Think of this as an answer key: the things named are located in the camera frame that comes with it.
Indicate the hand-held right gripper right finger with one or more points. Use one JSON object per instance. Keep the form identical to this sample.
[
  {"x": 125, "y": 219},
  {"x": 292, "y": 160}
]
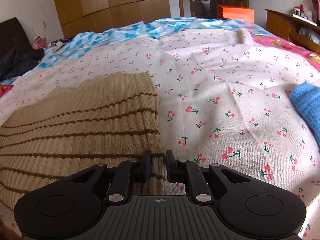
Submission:
[{"x": 171, "y": 166}]

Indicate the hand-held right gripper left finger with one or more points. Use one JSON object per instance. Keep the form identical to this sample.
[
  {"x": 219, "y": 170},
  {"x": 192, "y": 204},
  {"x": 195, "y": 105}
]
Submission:
[{"x": 145, "y": 166}]

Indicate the beige brown striped knit sweater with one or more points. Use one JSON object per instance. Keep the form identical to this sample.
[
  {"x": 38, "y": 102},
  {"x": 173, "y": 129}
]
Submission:
[{"x": 87, "y": 127}]

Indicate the white cherry print bedsheet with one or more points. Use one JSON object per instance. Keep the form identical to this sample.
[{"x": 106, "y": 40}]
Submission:
[{"x": 225, "y": 100}]

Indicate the blue white checkered quilt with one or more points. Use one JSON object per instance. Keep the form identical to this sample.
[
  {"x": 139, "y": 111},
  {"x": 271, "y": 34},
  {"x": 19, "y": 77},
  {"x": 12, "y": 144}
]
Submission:
[{"x": 120, "y": 33}]

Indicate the blue knit garment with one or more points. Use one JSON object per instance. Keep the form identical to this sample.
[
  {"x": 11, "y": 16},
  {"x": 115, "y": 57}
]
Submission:
[{"x": 308, "y": 105}]

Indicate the black white small cloth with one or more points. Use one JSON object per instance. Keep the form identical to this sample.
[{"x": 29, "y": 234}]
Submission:
[{"x": 61, "y": 41}]

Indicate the pink bin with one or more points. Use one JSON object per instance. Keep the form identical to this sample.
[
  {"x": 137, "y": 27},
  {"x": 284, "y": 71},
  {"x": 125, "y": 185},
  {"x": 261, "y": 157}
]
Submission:
[{"x": 38, "y": 42}]

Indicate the pink printed bedsheet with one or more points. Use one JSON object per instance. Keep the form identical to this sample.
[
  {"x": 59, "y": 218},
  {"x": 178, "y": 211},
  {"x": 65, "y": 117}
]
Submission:
[{"x": 280, "y": 43}]

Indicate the orange box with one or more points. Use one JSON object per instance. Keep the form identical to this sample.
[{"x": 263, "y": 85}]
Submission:
[{"x": 236, "y": 13}]

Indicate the dark jacket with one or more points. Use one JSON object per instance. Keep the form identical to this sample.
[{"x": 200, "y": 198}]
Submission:
[{"x": 17, "y": 60}]

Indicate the wooden wardrobe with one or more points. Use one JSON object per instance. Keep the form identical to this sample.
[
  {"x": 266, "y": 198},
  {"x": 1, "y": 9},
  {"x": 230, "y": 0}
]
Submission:
[{"x": 110, "y": 2}]

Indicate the dark wooden headboard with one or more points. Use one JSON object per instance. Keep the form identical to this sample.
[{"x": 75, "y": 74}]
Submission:
[{"x": 12, "y": 35}]

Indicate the stuffed toys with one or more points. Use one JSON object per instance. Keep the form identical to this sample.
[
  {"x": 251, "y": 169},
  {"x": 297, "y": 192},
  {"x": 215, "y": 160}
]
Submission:
[{"x": 303, "y": 12}]

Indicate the pink hanging bag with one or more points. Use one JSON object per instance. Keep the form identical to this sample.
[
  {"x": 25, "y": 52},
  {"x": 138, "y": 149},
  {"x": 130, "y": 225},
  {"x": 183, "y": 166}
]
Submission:
[{"x": 316, "y": 7}]

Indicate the wall socket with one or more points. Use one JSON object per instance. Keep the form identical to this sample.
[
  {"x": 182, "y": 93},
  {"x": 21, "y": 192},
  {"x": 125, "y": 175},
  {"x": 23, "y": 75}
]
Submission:
[{"x": 43, "y": 24}]

